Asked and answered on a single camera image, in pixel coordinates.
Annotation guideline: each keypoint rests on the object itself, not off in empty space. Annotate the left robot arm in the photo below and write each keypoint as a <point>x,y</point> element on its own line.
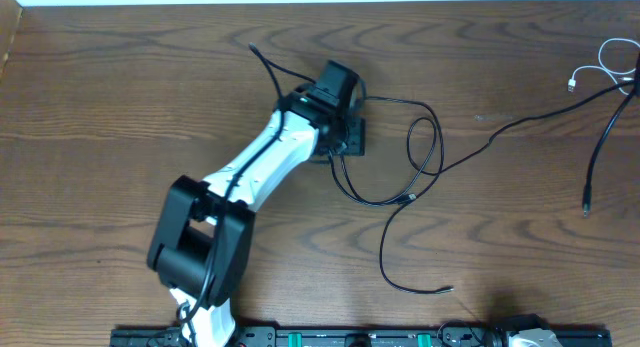
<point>201,245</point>

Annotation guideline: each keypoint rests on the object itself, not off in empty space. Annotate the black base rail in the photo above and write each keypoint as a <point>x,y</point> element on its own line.
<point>523,330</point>

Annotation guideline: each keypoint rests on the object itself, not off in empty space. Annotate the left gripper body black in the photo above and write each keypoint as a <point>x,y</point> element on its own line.
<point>353,138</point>

